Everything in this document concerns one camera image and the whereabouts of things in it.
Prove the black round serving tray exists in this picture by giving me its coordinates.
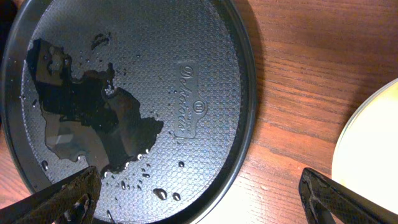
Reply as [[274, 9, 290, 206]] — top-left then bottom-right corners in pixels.
[[1, 1, 257, 223]]

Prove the yellow plate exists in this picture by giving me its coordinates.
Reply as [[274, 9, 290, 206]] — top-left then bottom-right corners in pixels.
[[331, 79, 397, 214]]

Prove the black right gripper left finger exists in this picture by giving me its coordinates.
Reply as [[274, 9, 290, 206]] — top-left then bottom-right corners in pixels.
[[1, 166, 101, 223]]

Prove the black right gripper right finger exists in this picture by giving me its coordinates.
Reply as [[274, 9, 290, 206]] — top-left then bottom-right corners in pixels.
[[298, 167, 397, 224]]

